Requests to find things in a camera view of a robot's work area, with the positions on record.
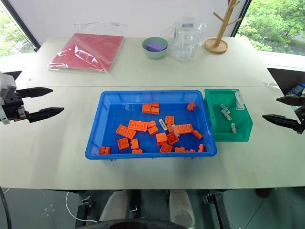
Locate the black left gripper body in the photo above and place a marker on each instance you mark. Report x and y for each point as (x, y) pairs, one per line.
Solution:
(14, 107)

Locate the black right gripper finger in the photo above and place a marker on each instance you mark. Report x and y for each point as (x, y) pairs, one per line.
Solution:
(282, 121)
(290, 100)

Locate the red sheets in clear bag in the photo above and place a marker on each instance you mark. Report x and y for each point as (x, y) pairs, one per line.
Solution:
(90, 51)

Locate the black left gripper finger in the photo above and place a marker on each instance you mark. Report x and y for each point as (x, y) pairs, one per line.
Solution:
(35, 92)
(44, 113)

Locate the green plastic bin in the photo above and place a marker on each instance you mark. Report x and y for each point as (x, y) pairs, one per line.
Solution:
(220, 130)

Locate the purple foam block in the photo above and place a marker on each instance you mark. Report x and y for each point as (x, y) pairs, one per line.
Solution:
(156, 47)

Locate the grey rounded robot leg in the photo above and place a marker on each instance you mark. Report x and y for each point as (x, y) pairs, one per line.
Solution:
(114, 206)
(182, 207)

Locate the crumpled clear plastic bag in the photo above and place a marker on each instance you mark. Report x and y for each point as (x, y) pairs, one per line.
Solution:
(186, 45)

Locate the wooden mug tree stand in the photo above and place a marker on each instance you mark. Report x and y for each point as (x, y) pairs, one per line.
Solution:
(216, 45)

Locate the clear plastic water bottle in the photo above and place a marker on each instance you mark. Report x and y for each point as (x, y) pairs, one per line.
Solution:
(296, 89)

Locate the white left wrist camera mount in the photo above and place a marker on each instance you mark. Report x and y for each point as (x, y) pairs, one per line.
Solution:
(6, 84)

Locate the pale green bowl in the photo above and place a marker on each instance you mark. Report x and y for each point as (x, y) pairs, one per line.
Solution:
(155, 55)

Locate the black table leg bracket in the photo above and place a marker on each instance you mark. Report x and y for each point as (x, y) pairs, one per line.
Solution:
(83, 212)
(218, 210)

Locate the black window frame bar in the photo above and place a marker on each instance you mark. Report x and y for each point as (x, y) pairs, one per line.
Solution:
(241, 19)
(21, 26)

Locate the blue plastic bin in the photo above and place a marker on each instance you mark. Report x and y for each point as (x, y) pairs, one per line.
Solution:
(112, 119)

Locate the dark rounded robot torso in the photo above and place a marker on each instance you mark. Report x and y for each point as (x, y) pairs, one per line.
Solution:
(143, 224)

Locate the small clear label sleeve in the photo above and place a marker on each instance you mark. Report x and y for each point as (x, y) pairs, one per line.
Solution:
(239, 100)

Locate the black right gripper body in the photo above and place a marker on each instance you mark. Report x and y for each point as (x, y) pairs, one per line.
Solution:
(302, 114)

